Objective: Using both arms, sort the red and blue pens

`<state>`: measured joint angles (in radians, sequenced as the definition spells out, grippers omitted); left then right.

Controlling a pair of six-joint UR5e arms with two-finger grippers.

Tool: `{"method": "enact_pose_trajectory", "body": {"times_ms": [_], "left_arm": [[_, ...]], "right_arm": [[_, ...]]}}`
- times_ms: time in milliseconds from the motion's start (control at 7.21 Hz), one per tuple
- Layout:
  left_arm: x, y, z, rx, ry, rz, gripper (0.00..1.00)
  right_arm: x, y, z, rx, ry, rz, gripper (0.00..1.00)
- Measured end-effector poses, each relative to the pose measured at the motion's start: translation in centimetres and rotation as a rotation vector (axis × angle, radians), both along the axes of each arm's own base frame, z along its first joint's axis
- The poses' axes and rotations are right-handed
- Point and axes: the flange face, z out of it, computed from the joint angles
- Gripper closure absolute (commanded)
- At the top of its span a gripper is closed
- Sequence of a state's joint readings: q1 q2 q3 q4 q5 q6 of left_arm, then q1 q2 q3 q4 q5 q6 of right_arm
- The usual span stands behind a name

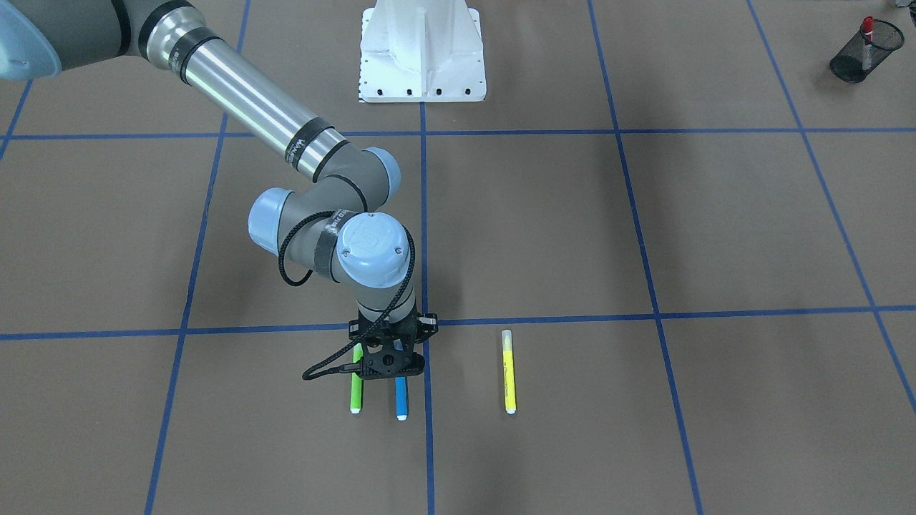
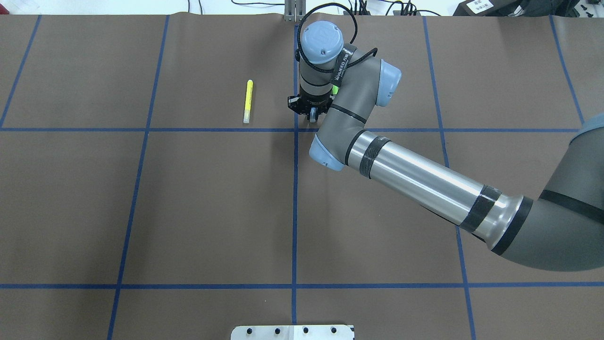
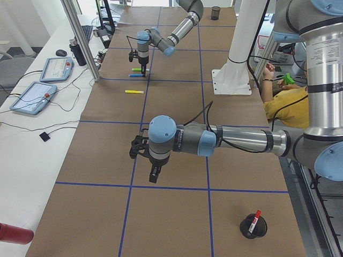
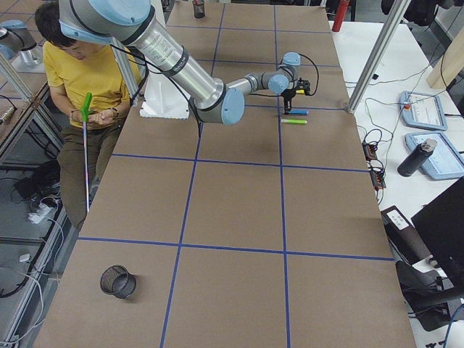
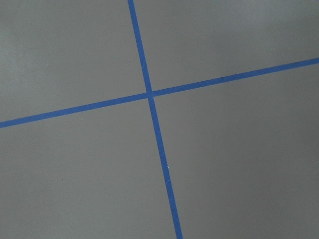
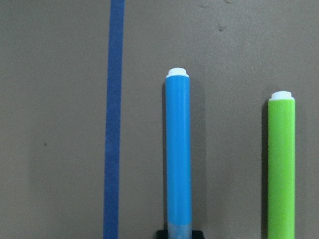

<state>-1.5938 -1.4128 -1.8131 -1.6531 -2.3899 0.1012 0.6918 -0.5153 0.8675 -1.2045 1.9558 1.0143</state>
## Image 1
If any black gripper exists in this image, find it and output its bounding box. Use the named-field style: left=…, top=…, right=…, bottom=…
left=348, top=308, right=439, bottom=378

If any blue highlighter pen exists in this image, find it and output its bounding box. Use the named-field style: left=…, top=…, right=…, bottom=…
left=394, top=377, right=409, bottom=421

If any red white marker pen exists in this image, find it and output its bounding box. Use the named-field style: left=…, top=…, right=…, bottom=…
left=860, top=16, right=874, bottom=73

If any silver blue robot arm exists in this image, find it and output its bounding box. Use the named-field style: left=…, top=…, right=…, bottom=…
left=2, top=58, right=354, bottom=393

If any green highlighter pen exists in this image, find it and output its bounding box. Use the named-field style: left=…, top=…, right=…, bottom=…
left=349, top=343, right=364, bottom=415

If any yellow highlighter pen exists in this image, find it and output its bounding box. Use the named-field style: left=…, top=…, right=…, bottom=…
left=501, top=329, right=517, bottom=415

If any black mesh pen cup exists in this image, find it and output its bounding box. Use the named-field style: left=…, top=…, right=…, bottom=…
left=829, top=16, right=905, bottom=84

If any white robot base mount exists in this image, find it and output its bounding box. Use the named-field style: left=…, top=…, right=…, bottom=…
left=358, top=1, right=487, bottom=104

